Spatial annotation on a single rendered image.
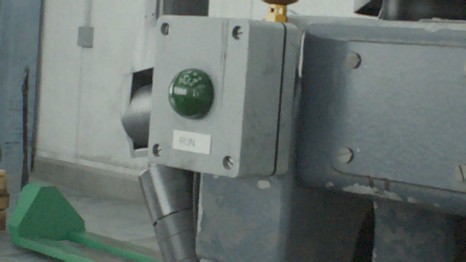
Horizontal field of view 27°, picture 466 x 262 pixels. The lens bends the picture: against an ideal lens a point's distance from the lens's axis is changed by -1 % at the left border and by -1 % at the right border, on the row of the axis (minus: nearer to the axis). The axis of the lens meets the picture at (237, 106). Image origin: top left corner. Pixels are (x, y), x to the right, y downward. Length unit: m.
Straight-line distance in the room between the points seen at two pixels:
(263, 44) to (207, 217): 0.13
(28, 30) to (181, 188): 8.36
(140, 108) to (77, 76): 8.06
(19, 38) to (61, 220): 3.14
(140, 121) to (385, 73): 0.38
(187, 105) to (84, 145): 8.32
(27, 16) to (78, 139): 1.26
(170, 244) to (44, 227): 5.42
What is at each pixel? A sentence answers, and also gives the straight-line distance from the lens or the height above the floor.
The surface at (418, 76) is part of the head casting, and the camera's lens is 0.53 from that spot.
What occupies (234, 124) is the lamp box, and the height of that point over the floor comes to 1.27.
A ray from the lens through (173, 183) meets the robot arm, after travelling 0.87.
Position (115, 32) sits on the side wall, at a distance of 8.57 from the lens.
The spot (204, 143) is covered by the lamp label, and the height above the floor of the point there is 1.26.
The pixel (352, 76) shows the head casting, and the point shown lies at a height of 1.30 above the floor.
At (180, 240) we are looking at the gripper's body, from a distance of 0.86.
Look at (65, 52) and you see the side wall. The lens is 9.09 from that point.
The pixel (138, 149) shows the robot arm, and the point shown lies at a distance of 0.91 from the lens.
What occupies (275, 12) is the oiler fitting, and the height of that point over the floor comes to 1.34.
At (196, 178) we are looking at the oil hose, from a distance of 0.65.
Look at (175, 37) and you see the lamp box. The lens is 0.58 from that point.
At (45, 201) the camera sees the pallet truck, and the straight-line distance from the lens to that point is 6.29.
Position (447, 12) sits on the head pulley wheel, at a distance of 0.66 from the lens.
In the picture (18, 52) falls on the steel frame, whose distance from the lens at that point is 9.15.
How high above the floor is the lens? 1.31
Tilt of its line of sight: 3 degrees down
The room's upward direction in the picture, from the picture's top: 4 degrees clockwise
